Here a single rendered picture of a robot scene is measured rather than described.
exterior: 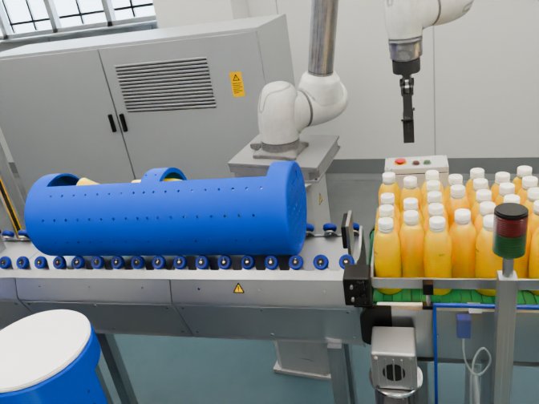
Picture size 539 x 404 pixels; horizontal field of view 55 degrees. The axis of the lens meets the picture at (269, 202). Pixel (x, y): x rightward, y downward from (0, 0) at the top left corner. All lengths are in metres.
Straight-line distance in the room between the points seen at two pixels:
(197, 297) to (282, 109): 0.76
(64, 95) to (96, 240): 2.19
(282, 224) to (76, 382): 0.65
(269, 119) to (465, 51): 2.33
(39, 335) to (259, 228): 0.62
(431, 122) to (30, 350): 3.43
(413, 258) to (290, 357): 1.19
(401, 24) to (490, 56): 2.64
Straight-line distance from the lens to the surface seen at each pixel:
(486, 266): 1.43
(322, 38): 2.00
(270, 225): 1.44
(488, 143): 4.25
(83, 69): 3.61
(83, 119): 3.76
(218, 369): 2.68
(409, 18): 1.44
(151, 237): 1.60
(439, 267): 1.42
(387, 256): 1.40
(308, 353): 2.44
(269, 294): 1.59
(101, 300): 1.85
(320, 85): 2.03
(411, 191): 1.62
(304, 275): 1.54
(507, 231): 1.13
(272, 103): 1.95
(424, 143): 4.26
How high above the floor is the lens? 1.79
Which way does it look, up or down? 25 degrees down
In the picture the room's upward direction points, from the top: 10 degrees counter-clockwise
